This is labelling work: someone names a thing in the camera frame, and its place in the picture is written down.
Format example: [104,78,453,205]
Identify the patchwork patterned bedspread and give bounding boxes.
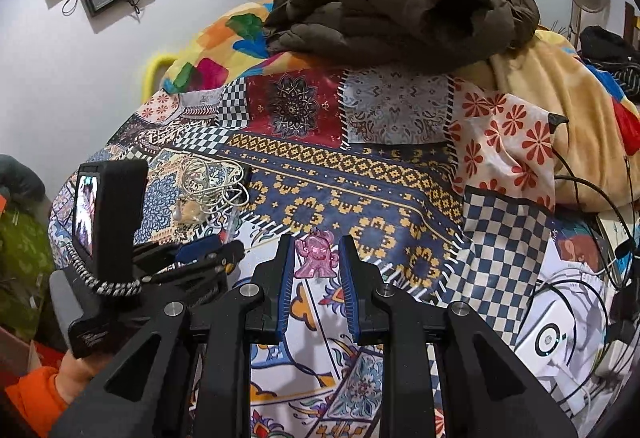
[46,64,640,438]

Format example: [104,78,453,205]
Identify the left hand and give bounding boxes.
[54,350,113,404]

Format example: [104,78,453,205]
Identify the orange sleeve forearm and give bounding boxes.
[3,366,68,437]

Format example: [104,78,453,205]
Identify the yellow foam hoop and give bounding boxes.
[141,52,178,103]

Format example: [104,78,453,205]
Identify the white charger box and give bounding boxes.
[514,267,626,419]

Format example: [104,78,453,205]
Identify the beige fleece blanket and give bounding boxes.
[454,30,639,207]

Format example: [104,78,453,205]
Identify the brown puffer jacket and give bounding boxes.
[264,0,540,74]

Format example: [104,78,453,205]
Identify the colourful block blanket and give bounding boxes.
[160,0,322,94]

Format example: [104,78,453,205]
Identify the white earphones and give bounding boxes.
[172,155,250,224]

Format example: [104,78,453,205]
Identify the green patterned gift bag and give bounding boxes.
[0,205,54,342]

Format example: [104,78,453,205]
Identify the pink plastic figurine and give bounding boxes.
[294,229,340,279]

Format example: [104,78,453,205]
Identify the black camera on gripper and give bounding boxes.
[72,160,149,296]

